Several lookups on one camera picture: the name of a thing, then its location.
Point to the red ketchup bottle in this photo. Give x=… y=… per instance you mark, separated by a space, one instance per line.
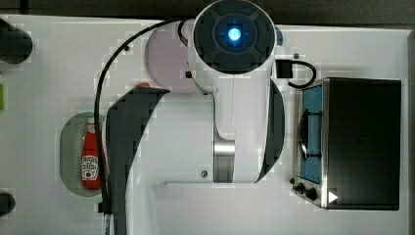
x=89 y=164

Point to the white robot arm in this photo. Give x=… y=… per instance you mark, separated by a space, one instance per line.
x=229 y=130

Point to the green oval strainer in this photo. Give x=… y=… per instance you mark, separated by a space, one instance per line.
x=71 y=145

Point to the red toy strawberry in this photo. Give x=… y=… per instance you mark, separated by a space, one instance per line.
x=142 y=84

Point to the purple round plate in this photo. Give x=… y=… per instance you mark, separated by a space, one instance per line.
x=166 y=58

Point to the black toaster oven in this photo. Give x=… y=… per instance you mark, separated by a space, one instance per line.
x=349 y=144

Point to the green squeeze bottle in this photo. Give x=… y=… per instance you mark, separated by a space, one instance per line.
x=2 y=97

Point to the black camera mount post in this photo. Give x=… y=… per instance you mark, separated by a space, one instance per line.
x=7 y=203
x=15 y=44

